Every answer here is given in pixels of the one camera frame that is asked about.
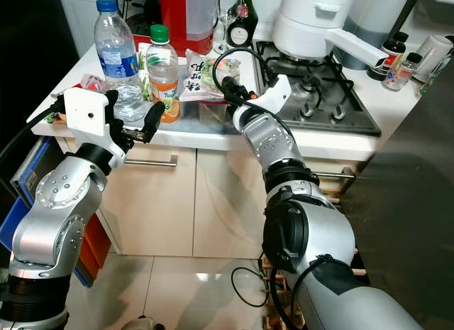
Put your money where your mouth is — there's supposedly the grey robot foot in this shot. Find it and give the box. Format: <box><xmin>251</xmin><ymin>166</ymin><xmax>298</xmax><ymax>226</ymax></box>
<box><xmin>128</xmin><ymin>314</ymin><xmax>164</xmax><ymax>330</ymax></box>

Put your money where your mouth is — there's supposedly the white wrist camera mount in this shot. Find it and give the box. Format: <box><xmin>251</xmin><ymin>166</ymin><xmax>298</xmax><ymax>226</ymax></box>
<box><xmin>62</xmin><ymin>87</ymin><xmax>123</xmax><ymax>155</ymax></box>
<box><xmin>245</xmin><ymin>75</ymin><xmax>292</xmax><ymax>118</ymax></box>

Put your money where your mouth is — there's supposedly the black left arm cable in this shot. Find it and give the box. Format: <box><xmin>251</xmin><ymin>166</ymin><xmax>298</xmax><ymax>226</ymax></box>
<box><xmin>0</xmin><ymin>96</ymin><xmax>66</xmax><ymax>160</ymax></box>

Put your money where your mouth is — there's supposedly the dark round liquor bottle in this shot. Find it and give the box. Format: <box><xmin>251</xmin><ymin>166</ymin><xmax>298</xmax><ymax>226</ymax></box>
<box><xmin>227</xmin><ymin>0</ymin><xmax>260</xmax><ymax>48</ymax></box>

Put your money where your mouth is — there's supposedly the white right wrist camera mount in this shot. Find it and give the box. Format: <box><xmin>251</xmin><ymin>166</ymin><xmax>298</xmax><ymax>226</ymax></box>
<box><xmin>245</xmin><ymin>75</ymin><xmax>292</xmax><ymax>118</ymax></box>

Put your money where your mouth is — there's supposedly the white kitchen base cabinet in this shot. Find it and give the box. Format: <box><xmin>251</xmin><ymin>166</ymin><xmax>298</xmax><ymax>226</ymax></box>
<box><xmin>57</xmin><ymin>138</ymin><xmax>355</xmax><ymax>260</ymax></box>

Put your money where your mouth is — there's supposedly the red kitchen appliance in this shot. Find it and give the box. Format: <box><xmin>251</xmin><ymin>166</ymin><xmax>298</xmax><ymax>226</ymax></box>
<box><xmin>160</xmin><ymin>0</ymin><xmax>217</xmax><ymax>57</ymax></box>

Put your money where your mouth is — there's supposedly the black countertop appliance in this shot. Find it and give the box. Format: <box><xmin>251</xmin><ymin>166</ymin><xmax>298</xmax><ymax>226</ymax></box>
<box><xmin>121</xmin><ymin>0</ymin><xmax>162</xmax><ymax>34</ymax></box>

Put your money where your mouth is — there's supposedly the orange juice bottle green cap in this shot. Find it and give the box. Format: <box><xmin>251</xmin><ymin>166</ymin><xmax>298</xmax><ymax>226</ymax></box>
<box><xmin>144</xmin><ymin>25</ymin><xmax>182</xmax><ymax>123</ymax></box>

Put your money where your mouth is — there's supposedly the white mug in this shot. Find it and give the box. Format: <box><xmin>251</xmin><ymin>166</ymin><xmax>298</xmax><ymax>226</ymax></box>
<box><xmin>415</xmin><ymin>33</ymin><xmax>454</xmax><ymax>82</ymax></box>

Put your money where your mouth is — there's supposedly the black gas hob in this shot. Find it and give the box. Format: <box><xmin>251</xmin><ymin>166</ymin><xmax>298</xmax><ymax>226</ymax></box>
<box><xmin>248</xmin><ymin>40</ymin><xmax>382</xmax><ymax>137</ymax></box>

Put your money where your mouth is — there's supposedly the clear wine glass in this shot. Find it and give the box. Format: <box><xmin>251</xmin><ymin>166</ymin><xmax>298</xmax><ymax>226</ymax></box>
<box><xmin>216</xmin><ymin>4</ymin><xmax>238</xmax><ymax>50</ymax></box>

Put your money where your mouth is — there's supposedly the large translucent plastic jug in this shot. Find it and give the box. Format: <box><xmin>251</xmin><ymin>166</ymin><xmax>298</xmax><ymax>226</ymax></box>
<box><xmin>333</xmin><ymin>0</ymin><xmax>419</xmax><ymax>70</ymax></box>

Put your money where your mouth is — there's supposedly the pink noodle packet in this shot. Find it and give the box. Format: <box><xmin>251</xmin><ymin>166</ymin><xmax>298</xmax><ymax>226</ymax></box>
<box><xmin>179</xmin><ymin>50</ymin><xmax>231</xmax><ymax>102</ymax></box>

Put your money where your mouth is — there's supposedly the white pot with handle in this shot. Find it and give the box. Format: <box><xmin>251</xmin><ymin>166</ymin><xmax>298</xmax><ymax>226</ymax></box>
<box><xmin>271</xmin><ymin>0</ymin><xmax>391</xmax><ymax>67</ymax></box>

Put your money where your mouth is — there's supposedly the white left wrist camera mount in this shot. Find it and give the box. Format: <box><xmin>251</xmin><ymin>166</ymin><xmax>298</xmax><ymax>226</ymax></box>
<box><xmin>62</xmin><ymin>87</ymin><xmax>123</xmax><ymax>155</ymax></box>

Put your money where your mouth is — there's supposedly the colourful snack packet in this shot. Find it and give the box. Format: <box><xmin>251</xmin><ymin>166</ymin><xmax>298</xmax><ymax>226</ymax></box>
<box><xmin>46</xmin><ymin>75</ymin><xmax>109</xmax><ymax>123</ymax></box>

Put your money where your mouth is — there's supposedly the dark sauce bottle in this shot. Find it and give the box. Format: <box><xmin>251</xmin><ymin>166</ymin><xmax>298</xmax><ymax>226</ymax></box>
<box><xmin>369</xmin><ymin>32</ymin><xmax>409</xmax><ymax>81</ymax></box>

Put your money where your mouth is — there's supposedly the water bottle blue cap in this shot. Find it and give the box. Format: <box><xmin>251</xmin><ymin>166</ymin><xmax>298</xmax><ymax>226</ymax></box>
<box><xmin>94</xmin><ymin>0</ymin><xmax>141</xmax><ymax>123</ymax></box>

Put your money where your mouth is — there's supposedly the small clear bottle black cap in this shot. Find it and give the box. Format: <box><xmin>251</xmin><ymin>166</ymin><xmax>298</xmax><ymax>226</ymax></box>
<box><xmin>382</xmin><ymin>52</ymin><xmax>423</xmax><ymax>92</ymax></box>

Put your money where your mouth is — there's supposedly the black floor cable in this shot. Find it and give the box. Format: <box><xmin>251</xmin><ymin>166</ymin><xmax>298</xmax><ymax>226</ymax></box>
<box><xmin>231</xmin><ymin>266</ymin><xmax>272</xmax><ymax>308</ymax></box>

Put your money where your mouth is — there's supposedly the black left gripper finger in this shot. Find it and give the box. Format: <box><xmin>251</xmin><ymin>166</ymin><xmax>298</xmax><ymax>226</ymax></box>
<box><xmin>144</xmin><ymin>101</ymin><xmax>166</xmax><ymax>143</ymax></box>
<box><xmin>104</xmin><ymin>90</ymin><xmax>123</xmax><ymax>132</ymax></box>

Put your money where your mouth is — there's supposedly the dark grey fridge door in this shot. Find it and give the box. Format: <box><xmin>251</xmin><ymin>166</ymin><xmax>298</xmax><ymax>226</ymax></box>
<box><xmin>340</xmin><ymin>57</ymin><xmax>454</xmax><ymax>330</ymax></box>

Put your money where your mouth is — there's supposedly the orange drawer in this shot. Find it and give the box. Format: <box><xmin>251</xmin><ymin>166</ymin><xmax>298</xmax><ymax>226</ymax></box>
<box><xmin>78</xmin><ymin>209</ymin><xmax>121</xmax><ymax>281</ymax></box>

